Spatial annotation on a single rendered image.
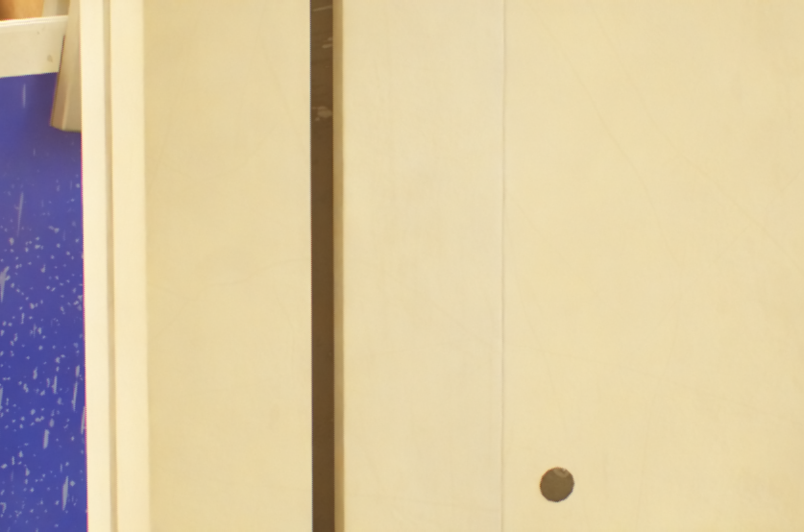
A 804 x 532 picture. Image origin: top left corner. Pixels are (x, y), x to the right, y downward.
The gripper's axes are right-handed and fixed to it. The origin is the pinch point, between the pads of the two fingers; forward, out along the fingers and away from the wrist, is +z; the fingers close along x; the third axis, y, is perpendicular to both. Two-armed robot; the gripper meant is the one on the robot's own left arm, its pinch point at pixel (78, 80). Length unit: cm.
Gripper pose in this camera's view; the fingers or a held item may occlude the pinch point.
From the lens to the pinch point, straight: 200.7
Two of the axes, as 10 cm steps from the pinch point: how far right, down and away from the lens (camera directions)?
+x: -4.7, -2.0, 8.6
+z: -1.5, 9.8, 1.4
